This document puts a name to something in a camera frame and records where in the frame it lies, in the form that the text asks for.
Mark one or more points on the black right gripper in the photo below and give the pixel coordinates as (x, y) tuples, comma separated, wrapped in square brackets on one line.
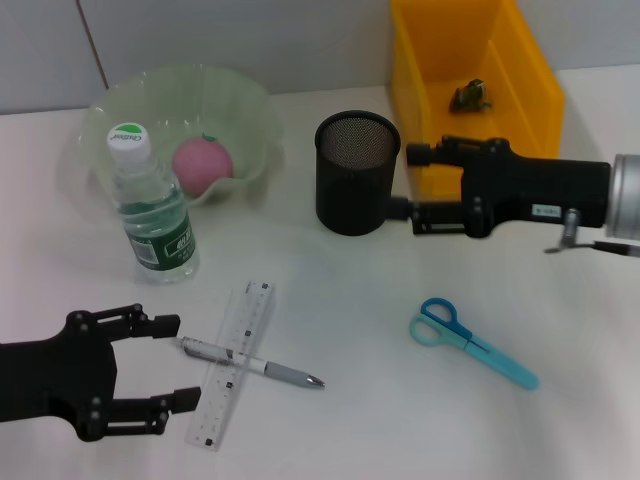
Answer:
[(540, 185)]

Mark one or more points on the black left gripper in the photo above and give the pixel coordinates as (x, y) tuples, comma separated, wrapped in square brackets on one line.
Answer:
[(55, 380)]

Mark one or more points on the clear plastic ruler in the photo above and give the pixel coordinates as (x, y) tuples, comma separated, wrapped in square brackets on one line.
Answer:
[(215, 415)]

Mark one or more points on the green plastic wrapper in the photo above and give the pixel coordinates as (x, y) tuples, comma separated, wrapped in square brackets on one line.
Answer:
[(470, 97)]

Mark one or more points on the white grey ballpoint pen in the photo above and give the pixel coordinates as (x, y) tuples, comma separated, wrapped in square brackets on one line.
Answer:
[(290, 376)]

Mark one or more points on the clear green-label water bottle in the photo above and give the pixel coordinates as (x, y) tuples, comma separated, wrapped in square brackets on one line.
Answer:
[(160, 230)]

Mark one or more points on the blue teal scissors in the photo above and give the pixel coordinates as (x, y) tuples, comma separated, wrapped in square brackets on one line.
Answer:
[(435, 330)]

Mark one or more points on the pink toy peach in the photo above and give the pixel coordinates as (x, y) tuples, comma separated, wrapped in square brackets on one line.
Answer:
[(202, 165)]

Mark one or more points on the black mesh pen holder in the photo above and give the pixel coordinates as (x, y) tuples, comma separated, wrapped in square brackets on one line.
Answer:
[(350, 200)]

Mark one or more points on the translucent green fruit bowl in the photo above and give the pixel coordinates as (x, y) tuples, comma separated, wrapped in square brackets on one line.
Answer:
[(235, 115)]

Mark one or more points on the yellow plastic bin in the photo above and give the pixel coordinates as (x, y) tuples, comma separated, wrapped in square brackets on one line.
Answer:
[(430, 75)]

